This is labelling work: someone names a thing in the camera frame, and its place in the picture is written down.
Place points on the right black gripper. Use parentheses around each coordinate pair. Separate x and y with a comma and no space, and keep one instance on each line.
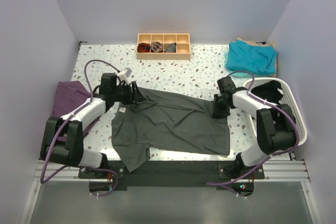
(220,114)

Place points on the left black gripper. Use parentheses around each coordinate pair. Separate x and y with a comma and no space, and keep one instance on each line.
(136,97)

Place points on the dark grey t shirt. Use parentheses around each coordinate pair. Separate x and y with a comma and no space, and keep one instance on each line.
(168,121)

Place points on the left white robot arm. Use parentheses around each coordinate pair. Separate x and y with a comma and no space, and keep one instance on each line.
(63,136)

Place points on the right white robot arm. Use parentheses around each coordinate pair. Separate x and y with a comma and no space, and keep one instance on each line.
(268,140)

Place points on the red black fabric item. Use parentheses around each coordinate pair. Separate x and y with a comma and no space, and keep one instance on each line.
(143,47)

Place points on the black t shirt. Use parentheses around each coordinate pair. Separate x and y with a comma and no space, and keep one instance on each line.
(272,92)

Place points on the grey pink fabric item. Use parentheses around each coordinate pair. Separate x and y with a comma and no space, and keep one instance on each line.
(156,47)

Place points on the dark grey folded item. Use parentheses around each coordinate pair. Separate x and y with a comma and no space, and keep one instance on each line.
(170,48)

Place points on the teal t shirt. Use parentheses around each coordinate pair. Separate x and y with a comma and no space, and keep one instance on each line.
(257,60)

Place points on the white laundry basket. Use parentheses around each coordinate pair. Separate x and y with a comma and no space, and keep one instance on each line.
(289,99)

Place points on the purple t shirt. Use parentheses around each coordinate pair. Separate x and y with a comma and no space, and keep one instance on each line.
(71,101)

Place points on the wooden compartment box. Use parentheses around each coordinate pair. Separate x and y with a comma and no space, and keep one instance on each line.
(183,46)

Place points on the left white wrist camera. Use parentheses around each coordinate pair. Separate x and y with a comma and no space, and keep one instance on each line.
(124,74)

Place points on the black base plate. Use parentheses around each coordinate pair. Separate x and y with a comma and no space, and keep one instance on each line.
(220,174)

